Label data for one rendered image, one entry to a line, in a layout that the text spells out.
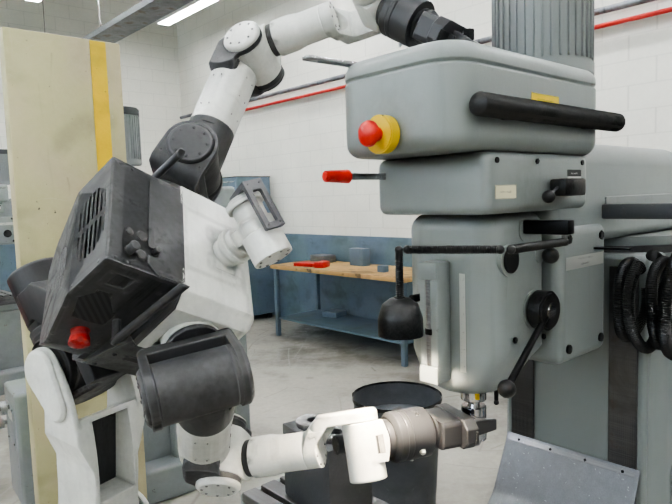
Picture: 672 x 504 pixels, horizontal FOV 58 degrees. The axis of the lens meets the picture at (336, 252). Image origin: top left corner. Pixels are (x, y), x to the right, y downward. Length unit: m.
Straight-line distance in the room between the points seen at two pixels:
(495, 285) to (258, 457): 0.51
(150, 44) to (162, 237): 10.13
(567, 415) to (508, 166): 0.72
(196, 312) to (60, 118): 1.68
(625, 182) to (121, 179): 1.01
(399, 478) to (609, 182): 2.18
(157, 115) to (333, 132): 4.01
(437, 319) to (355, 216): 6.41
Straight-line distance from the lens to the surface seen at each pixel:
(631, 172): 1.46
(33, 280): 1.30
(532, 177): 1.07
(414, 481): 3.24
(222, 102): 1.20
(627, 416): 1.47
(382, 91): 0.98
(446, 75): 0.92
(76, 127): 2.54
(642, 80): 5.57
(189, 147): 1.09
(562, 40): 1.29
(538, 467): 1.59
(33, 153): 2.48
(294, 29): 1.27
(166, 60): 11.10
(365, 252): 6.93
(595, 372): 1.48
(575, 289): 1.22
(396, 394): 3.50
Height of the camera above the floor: 1.66
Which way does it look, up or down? 5 degrees down
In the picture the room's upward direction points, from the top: 2 degrees counter-clockwise
